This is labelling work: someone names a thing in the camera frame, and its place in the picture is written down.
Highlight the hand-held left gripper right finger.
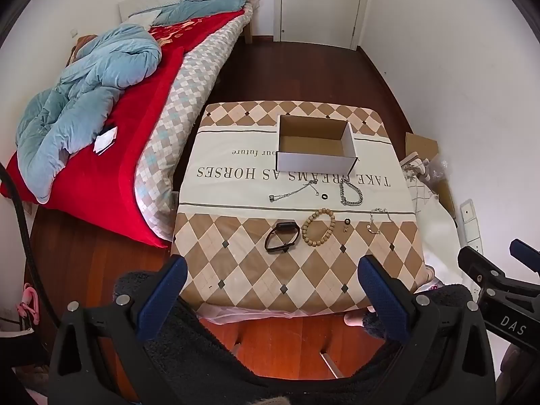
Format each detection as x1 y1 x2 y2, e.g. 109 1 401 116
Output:
291 255 496 405

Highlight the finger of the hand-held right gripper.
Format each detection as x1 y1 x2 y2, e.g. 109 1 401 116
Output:
458 245 513 300
509 239 540 273

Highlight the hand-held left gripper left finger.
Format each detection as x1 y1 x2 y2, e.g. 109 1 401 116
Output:
48 255 254 405

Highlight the thin silver bracelet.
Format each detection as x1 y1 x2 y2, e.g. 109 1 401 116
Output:
367 208 392 235

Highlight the chunky silver chain bracelet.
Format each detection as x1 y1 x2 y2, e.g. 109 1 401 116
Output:
339 179 364 207

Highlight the wooden bead bracelet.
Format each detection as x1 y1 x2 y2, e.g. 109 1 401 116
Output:
301 208 337 246

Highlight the black smart band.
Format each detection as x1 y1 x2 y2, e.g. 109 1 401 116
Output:
264 221 301 254

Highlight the thin silver chain necklace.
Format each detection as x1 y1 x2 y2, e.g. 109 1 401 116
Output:
269 179 319 202

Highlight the white cardboard box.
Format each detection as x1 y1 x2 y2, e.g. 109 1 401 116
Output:
276 114 359 174

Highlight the white power strip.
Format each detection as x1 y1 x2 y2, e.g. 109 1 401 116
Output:
459 199 484 258

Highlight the white table leg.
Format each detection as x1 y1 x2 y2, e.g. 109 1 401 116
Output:
321 348 344 378

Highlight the clear bubble wrap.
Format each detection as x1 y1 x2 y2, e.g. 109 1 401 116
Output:
428 158 454 190

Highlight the checkered printed tablecloth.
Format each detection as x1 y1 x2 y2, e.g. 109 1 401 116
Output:
171 100 427 315

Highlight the flat brown cardboard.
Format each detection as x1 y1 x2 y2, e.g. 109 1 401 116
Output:
405 132 456 216

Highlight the pink plastic item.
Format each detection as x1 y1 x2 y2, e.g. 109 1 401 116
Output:
17 285 41 325

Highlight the red blanket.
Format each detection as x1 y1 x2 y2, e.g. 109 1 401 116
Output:
0 8 247 249

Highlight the white paper card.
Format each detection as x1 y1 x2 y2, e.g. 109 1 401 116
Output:
93 126 119 155

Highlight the checkered bedsheet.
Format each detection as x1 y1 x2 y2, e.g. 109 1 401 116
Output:
134 4 254 243

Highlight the light blue quilt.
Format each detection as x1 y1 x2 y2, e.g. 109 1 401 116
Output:
16 0 249 203

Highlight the white door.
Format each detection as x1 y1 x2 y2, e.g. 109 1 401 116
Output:
274 0 374 49

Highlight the black cable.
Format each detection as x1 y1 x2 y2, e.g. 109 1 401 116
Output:
0 162 64 334

